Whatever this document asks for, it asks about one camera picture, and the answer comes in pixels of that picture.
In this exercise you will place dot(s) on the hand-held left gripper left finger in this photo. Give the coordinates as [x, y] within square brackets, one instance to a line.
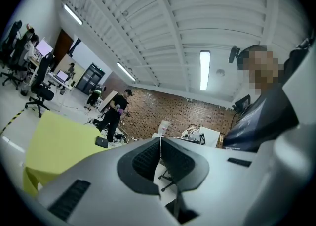
[103, 170]

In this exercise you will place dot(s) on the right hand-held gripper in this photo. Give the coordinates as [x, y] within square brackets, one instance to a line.
[201, 139]

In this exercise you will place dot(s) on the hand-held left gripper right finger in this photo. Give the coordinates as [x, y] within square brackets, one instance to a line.
[222, 183]

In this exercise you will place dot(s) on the small black object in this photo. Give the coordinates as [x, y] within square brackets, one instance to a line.
[101, 142]

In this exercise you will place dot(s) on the white box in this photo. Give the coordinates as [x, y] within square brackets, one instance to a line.
[212, 136]

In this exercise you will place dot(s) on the translucent plastic bag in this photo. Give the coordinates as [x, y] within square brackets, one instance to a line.
[164, 127]

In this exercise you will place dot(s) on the yellow-green tablecloth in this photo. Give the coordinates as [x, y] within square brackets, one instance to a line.
[61, 141]

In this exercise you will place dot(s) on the black shoulder-mounted device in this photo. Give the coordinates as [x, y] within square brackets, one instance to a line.
[243, 102]

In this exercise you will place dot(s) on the person's black shirt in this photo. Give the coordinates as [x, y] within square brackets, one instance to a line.
[259, 121]

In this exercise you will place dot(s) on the long ceiling light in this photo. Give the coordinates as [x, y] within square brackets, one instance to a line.
[72, 14]
[205, 71]
[126, 71]

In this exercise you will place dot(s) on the leaning wooden board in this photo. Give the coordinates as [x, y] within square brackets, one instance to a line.
[107, 101]

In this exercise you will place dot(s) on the ceiling smoke detector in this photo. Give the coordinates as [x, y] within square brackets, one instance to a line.
[220, 72]

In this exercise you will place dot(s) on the person's head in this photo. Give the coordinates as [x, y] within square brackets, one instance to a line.
[259, 71]

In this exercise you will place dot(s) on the black cabinet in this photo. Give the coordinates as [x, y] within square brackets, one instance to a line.
[90, 79]

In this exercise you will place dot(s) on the yellow black hazard tape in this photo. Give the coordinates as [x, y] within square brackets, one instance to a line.
[12, 121]

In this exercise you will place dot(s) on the open laptop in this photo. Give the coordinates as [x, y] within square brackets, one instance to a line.
[61, 75]

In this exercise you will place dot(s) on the grey waste bin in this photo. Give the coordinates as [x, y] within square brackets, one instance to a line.
[24, 87]

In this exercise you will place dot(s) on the brown door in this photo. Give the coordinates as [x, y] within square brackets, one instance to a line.
[63, 47]

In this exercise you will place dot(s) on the computer monitor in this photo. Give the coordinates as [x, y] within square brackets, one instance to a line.
[44, 47]

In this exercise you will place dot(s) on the black head camera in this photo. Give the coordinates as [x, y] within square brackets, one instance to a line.
[233, 54]

